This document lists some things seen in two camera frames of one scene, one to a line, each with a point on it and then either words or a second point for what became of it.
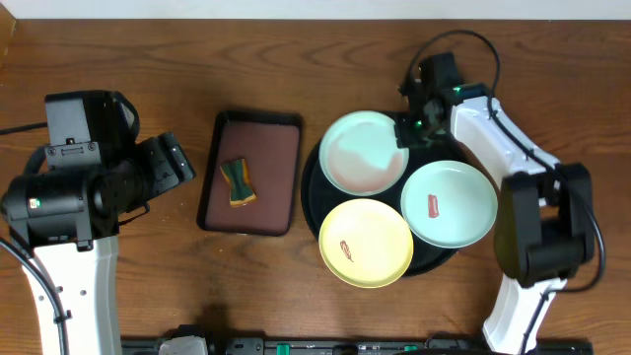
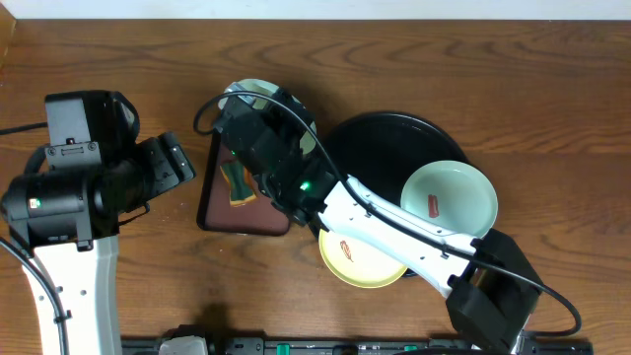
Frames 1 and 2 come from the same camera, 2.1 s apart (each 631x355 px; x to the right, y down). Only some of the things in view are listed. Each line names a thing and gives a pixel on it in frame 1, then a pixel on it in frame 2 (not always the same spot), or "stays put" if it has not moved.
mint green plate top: x=359 y=154 -> x=257 y=92
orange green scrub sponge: x=242 y=190 stays put
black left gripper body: x=174 y=159 stays put
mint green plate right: x=449 y=203 stays put
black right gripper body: x=414 y=129 -> x=286 y=127
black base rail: x=198 y=340 stays put
